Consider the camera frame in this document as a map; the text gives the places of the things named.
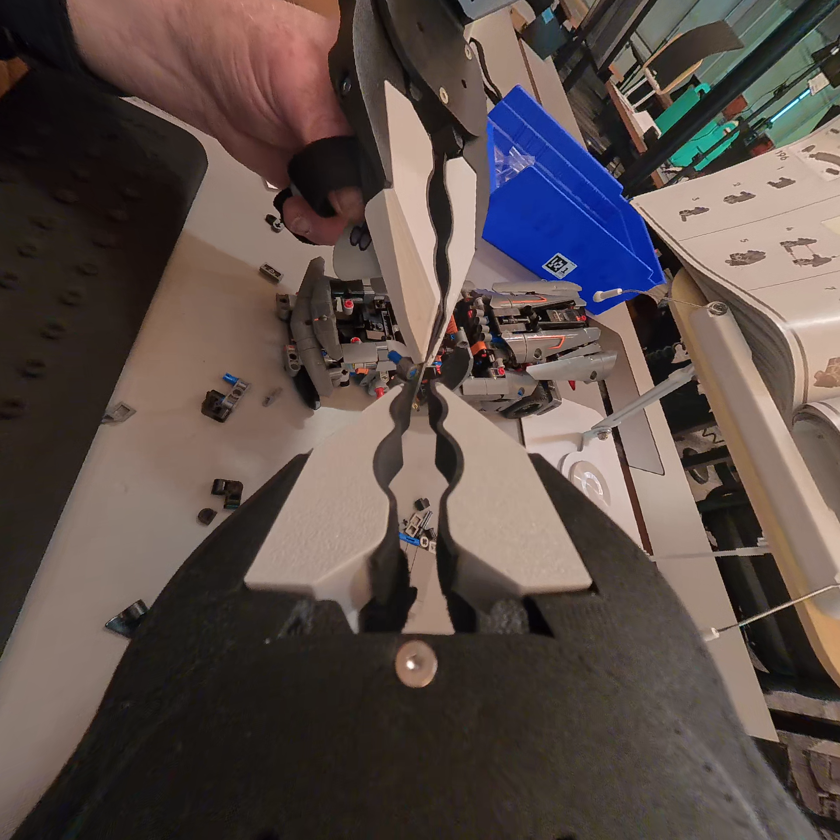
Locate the white printed tag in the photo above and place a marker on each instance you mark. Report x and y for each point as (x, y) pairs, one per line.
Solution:
(559, 266)

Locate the beige chair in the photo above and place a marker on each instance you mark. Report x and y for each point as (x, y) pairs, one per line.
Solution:
(695, 49)

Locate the lego instruction booklet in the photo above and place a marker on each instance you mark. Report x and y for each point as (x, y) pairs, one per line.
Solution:
(754, 216)

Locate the scattered loose lego pieces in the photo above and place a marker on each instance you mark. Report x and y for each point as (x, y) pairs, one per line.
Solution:
(220, 403)

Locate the white book stand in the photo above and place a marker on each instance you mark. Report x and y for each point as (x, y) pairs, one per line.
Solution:
(754, 426)

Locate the lego car model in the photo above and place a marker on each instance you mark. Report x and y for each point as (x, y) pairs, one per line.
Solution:
(525, 341)

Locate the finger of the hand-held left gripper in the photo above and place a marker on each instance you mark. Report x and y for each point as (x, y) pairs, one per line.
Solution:
(400, 262)
(463, 216)

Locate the person's left hand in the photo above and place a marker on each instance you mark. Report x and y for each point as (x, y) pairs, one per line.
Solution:
(210, 79)

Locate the blue storage bin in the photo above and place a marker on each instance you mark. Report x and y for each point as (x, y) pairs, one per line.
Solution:
(558, 223)

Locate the black pole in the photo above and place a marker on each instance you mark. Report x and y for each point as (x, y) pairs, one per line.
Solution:
(722, 105)

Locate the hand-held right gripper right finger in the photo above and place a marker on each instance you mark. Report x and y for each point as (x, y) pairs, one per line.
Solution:
(518, 525)

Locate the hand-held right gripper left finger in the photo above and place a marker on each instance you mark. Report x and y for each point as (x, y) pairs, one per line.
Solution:
(315, 525)

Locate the black perforated board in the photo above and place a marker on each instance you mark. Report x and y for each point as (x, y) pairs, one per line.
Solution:
(79, 295)

